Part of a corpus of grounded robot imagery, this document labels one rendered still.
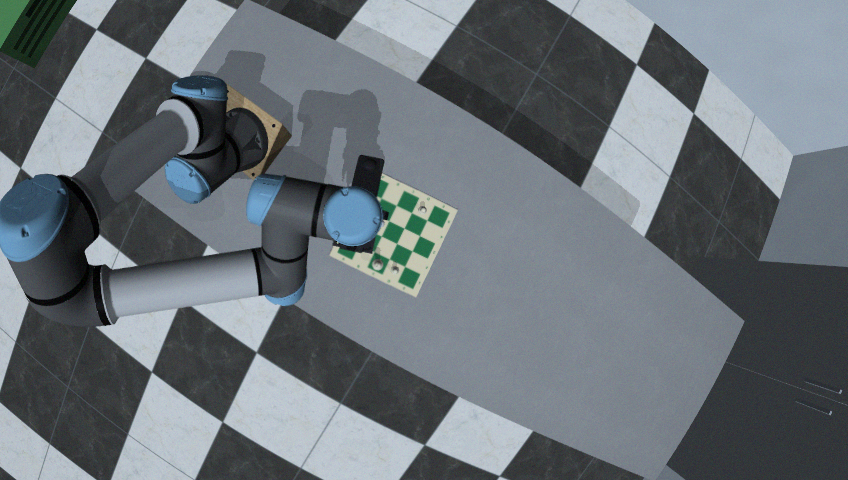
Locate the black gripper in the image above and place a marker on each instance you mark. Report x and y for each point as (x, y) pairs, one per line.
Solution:
(367, 248)

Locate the green and cream chessboard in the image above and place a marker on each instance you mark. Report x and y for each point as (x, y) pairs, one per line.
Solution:
(408, 240)

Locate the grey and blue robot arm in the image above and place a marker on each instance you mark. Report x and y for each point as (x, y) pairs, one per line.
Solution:
(46, 223)

